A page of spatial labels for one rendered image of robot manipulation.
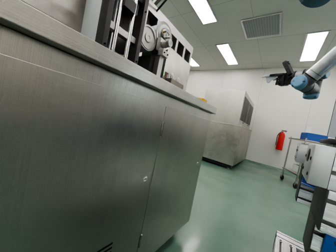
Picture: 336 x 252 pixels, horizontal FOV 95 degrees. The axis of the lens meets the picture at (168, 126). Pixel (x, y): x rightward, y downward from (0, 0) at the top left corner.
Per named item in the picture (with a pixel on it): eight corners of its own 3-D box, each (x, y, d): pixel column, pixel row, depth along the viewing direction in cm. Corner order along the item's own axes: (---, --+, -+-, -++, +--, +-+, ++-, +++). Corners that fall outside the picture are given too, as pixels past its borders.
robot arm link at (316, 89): (296, 96, 95) (300, 78, 95) (305, 100, 100) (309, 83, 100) (312, 95, 88) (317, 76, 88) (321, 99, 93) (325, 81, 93)
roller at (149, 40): (138, 42, 78) (143, 19, 77) (109, 48, 93) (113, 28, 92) (154, 53, 88) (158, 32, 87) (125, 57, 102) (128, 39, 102)
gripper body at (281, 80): (273, 85, 113) (292, 83, 102) (275, 73, 112) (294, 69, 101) (279, 86, 116) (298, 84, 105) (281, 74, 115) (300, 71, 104)
